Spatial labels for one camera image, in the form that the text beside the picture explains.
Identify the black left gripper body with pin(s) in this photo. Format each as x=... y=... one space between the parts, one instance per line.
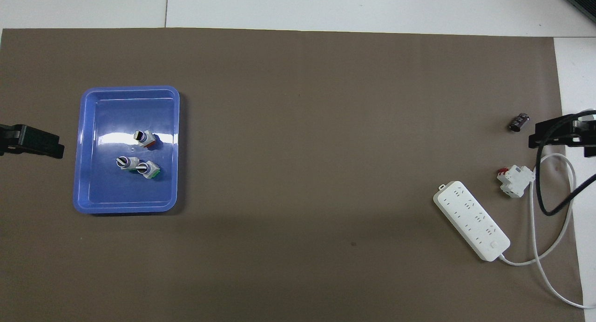
x=6 y=138

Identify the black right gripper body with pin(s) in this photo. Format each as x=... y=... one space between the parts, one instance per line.
x=587 y=138

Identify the small black terminal block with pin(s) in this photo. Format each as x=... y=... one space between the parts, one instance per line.
x=518 y=122

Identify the white red circuit breaker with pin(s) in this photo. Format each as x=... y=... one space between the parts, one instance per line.
x=514 y=180

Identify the white plug adapter right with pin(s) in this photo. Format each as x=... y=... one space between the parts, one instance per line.
x=125 y=162

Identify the white plug adapter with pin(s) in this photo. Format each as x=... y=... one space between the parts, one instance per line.
x=150 y=170
x=125 y=162

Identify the blue plastic tray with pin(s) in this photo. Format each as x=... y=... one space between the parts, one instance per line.
x=130 y=196

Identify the white plug adapter left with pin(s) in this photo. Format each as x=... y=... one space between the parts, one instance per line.
x=150 y=170

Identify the white power strip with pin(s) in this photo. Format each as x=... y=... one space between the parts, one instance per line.
x=472 y=219

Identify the grey ribbed device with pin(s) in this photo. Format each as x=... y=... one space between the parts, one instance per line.
x=582 y=1

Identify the brown table mat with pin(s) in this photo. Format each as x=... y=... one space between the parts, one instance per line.
x=279 y=196

